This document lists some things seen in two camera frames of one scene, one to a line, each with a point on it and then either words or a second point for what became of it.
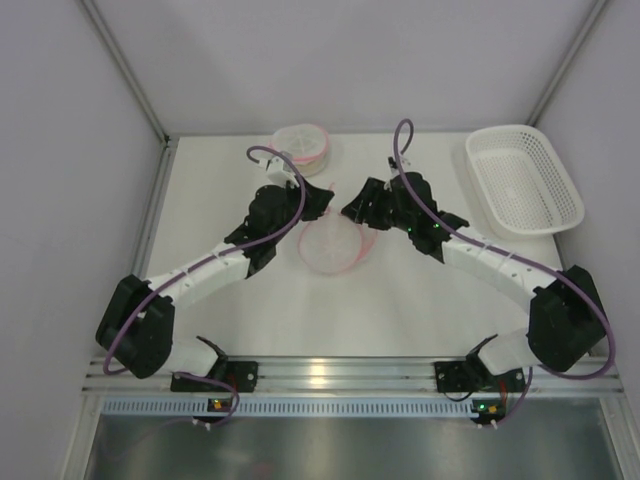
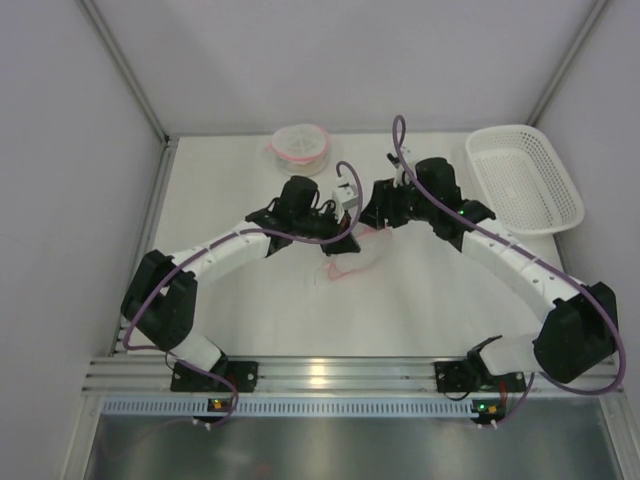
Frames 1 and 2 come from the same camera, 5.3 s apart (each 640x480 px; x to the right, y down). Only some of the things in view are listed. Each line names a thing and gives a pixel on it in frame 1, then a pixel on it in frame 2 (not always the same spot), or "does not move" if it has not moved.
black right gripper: x=375 y=203 to x=377 y=208
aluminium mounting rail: x=357 y=377 does not move
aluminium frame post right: x=575 y=48 does not move
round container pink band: x=307 y=146 does not move
